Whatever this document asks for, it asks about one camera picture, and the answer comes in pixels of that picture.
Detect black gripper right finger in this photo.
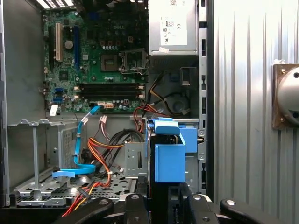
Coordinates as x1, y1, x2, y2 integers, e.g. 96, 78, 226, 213
185, 183, 299, 224

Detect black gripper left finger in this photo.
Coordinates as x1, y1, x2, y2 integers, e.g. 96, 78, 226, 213
62, 176, 150, 224

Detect hard disk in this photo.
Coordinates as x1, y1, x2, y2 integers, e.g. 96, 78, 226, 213
144, 117, 189, 224

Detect orange red power wire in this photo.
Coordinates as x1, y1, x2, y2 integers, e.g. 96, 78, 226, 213
61, 137, 128, 218

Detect blue SATA wire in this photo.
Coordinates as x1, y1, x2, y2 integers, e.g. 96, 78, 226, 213
52, 105, 104, 180

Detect metal disk bay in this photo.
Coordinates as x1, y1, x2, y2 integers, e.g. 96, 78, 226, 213
7, 119, 143, 208

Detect metal optical drive cage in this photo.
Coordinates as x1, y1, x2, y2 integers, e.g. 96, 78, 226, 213
125, 118, 207, 199

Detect blue plastic cage latch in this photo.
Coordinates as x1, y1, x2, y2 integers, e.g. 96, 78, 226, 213
178, 125, 199, 154

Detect round black speaker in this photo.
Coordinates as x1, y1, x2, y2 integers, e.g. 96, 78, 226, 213
163, 92, 190, 116

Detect black RAM slot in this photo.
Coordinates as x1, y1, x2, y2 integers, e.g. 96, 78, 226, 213
74, 95, 145, 100
74, 91, 145, 96
74, 87, 145, 91
74, 83, 145, 87

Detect thin metal locking lever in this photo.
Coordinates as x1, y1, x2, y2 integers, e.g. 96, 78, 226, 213
118, 66, 150, 76

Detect green motherboard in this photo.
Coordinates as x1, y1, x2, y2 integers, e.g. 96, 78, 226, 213
43, 10, 150, 112

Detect metal socket cover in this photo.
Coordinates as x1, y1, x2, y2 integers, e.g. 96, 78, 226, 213
118, 49, 150, 73

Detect blue expansion slot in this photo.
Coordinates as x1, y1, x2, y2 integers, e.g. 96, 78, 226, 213
73, 25, 79, 66

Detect black open PC case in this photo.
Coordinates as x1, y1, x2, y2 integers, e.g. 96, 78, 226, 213
0, 0, 214, 224

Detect grey power supply unit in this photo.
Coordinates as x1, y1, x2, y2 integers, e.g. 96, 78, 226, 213
149, 0, 199, 56

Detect black expansion slot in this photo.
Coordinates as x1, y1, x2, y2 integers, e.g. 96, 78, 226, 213
48, 25, 53, 66

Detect white expansion slot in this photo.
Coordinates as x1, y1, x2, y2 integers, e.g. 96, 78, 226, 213
55, 22, 64, 63

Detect black cable bundle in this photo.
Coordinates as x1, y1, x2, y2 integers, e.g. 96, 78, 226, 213
94, 129, 144, 180

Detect thin wires with white plug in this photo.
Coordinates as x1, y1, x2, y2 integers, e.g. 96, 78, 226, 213
99, 115, 111, 144

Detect orange red wire bundle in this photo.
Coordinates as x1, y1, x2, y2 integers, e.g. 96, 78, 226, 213
132, 104, 172, 133

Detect yellow black wire bundle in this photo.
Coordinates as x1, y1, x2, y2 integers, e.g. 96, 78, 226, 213
149, 72, 187, 117

